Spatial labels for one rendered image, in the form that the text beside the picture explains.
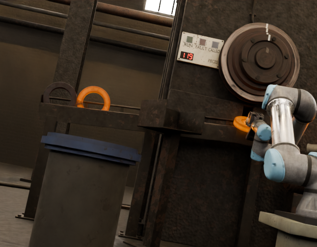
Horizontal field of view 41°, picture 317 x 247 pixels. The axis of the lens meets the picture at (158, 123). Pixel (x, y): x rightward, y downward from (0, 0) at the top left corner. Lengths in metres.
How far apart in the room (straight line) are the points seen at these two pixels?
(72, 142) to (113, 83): 7.41
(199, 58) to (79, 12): 2.84
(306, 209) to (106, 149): 0.76
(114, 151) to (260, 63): 1.41
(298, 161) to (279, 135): 0.16
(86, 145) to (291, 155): 0.76
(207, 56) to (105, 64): 6.17
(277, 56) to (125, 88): 6.29
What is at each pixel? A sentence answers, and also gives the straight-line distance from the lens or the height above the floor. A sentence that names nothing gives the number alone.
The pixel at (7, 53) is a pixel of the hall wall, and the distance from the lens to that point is 9.04.
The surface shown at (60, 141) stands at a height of 0.41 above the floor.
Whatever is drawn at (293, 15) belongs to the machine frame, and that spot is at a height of 1.50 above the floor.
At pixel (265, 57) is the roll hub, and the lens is 2.49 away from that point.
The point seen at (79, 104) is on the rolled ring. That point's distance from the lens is 2.43.
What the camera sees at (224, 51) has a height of 1.13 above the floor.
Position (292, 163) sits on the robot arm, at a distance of 1.60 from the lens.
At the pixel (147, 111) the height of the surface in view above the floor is 0.66.
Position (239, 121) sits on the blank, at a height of 0.75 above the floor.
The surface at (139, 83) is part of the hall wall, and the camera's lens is 8.64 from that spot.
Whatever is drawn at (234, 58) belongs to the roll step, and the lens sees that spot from 2.50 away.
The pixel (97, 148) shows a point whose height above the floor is 0.41.
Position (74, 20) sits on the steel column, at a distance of 5.23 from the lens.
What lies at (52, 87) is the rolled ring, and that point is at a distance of 2.46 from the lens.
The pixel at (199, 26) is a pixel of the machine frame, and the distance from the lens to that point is 2.71.
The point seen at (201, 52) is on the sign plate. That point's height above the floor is 1.14.
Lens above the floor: 0.37
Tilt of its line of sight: 7 degrees up
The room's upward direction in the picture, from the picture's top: 11 degrees clockwise
